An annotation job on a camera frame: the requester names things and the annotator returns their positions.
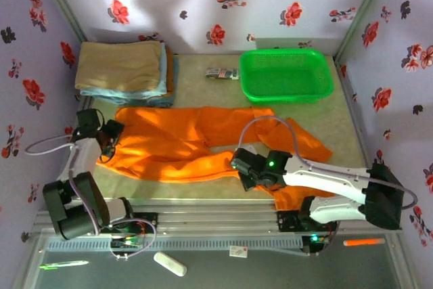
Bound orange trousers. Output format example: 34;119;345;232
95;106;334;213

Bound green plastic basket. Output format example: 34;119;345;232
239;47;336;105

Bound folded beige trousers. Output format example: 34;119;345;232
74;41;163;93

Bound folded grey-blue trousers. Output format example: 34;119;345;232
90;55;180;110

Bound folded brown trousers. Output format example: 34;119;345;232
164;47;175;95

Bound small white card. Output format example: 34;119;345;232
229;245;249;258

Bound small printed packet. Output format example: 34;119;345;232
204;66;242;81

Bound white plastic remote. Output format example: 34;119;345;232
153;251;188;277

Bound green pen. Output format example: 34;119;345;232
39;259;90;271

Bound orange marker pen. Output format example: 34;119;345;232
342;238;386;248

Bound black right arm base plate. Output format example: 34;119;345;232
276;210;339;233

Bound grey slotted cable tray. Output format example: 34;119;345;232
45;236;304;253

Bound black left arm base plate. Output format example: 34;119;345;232
97;212;160;235

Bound aluminium corner post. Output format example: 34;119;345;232
32;0;88;43
333;0;396;63

